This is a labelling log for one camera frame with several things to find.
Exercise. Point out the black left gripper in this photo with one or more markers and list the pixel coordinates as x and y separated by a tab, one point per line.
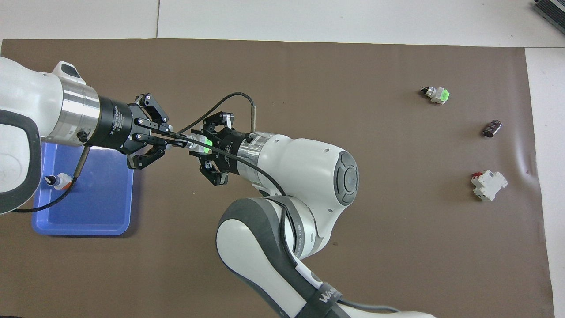
114	126

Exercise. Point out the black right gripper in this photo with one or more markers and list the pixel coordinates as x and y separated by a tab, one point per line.
229	152

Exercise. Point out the white green switch silver knob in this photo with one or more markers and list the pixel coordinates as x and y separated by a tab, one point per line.
206	142

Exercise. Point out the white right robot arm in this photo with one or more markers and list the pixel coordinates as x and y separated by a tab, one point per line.
309	168

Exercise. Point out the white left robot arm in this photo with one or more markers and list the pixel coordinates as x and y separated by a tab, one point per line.
26	101

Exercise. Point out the blue plastic tray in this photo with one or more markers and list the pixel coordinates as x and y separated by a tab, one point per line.
97	203

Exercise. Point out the brown paper table mat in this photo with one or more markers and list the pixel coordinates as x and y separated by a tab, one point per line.
397	265

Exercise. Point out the white circuit breaker red lever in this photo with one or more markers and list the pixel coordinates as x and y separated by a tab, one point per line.
490	185

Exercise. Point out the small dark brown terminal block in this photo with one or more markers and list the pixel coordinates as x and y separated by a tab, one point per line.
492	128

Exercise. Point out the black box device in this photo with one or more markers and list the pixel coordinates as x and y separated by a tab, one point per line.
554	11

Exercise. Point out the white green switch black knob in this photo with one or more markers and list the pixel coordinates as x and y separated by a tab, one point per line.
439	94

